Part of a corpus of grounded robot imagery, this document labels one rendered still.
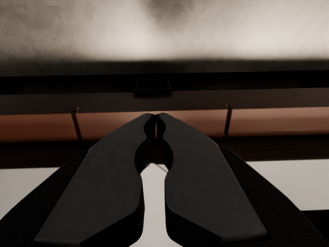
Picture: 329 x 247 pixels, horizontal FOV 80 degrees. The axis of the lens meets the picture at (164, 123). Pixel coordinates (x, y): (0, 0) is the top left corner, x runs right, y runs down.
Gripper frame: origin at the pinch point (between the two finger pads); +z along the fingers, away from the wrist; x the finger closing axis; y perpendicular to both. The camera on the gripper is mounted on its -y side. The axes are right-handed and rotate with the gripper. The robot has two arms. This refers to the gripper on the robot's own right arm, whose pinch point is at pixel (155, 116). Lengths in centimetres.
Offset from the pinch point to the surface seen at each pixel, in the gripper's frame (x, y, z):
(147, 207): -1.6, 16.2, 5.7
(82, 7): -11.0, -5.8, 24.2
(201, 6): 7.0, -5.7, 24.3
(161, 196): 0.2, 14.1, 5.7
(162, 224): 0.3, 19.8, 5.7
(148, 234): -1.9, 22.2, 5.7
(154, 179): -0.5, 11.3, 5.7
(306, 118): 17.8, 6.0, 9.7
